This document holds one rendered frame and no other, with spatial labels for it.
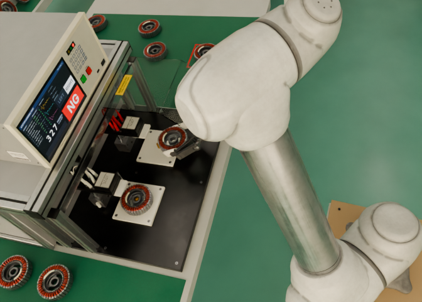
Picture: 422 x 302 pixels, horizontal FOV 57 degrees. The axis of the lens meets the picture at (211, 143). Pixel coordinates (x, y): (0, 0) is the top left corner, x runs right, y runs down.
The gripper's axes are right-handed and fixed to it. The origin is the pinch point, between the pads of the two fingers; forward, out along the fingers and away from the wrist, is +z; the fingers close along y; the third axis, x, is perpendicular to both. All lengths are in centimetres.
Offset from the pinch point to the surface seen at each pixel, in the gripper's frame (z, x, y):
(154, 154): 10.3, 0.8, 3.5
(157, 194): 3.9, 4.6, 20.1
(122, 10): 57, -23, -86
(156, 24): 32, -12, -71
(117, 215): 14.2, -1.4, 30.3
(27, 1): 112, -57, -91
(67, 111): 0.8, -38.7, 15.8
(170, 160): 3.9, 4.5, 5.3
